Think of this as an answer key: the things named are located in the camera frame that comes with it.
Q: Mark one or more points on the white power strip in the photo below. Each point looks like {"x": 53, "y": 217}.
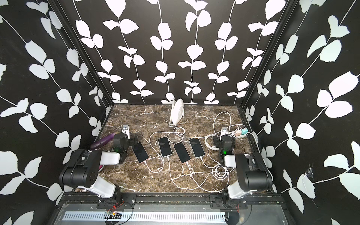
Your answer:
{"x": 239, "y": 133}

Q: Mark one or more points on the white perforated strip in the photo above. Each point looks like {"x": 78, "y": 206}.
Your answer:
{"x": 188, "y": 217}

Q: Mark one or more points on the black phone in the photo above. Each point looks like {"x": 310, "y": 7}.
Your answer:
{"x": 182, "y": 152}
{"x": 196, "y": 147}
{"x": 140, "y": 152}
{"x": 164, "y": 146}

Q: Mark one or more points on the black front rail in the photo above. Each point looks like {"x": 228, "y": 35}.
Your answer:
{"x": 214, "y": 201}

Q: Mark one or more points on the white plate in rack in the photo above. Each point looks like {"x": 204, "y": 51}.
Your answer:
{"x": 177, "y": 111}

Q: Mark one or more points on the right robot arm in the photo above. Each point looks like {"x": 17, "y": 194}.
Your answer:
{"x": 251, "y": 170}

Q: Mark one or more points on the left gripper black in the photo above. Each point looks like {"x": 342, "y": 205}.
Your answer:
{"x": 132, "y": 139}

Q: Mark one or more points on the purple eggplant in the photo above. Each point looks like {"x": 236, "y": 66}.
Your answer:
{"x": 103, "y": 141}

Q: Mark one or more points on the clear plate rack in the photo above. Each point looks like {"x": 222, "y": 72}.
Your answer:
{"x": 172, "y": 115}

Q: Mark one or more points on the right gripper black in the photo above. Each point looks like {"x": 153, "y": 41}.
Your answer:
{"x": 217, "y": 139}

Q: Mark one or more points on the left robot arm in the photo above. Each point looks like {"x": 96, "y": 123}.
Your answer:
{"x": 81, "y": 171}

